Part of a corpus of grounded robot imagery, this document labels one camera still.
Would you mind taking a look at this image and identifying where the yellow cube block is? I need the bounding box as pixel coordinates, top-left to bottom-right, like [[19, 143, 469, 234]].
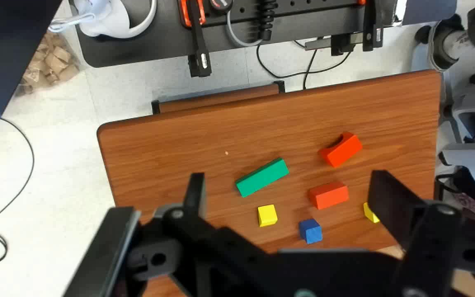
[[256, 202, 281, 229]]

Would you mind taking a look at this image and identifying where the thin black power cable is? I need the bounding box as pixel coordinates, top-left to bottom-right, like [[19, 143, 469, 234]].
[[255, 36, 357, 90]]

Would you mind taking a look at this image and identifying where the orange black clamp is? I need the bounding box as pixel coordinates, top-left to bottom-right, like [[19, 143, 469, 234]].
[[177, 0, 215, 79]]

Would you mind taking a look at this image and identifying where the pile of wood chips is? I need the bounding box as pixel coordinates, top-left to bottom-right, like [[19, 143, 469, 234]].
[[16, 31, 82, 98]]

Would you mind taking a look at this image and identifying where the blue cube block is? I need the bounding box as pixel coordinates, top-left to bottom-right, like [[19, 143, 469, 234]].
[[298, 217, 326, 245]]

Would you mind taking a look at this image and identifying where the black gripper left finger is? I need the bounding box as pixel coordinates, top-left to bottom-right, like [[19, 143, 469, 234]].
[[161, 171, 275, 277]]

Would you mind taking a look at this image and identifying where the blue panel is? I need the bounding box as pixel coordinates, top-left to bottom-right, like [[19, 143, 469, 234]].
[[0, 0, 65, 120]]

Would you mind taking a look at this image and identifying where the orange rectangular block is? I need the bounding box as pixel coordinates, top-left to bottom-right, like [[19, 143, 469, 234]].
[[308, 181, 352, 211]]

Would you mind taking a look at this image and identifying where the white cable loop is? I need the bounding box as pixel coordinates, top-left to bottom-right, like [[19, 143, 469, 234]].
[[49, 0, 161, 41]]

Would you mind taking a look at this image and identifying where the red arch block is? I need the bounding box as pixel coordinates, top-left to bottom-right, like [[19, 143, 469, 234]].
[[317, 130, 365, 168]]

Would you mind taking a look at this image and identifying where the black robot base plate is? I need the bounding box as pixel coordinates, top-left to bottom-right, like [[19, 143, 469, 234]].
[[73, 0, 407, 69]]

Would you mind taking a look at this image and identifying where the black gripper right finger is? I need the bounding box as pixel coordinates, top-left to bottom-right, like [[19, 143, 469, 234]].
[[369, 168, 466, 297]]

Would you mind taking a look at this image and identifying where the small yellow block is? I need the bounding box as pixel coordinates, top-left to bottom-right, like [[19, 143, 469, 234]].
[[362, 201, 382, 225]]

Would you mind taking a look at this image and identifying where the black power strip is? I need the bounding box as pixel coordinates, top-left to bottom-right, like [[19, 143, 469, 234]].
[[230, 0, 370, 19]]

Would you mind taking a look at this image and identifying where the green rectangular block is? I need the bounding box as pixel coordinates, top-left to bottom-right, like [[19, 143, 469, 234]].
[[235, 156, 293, 199]]

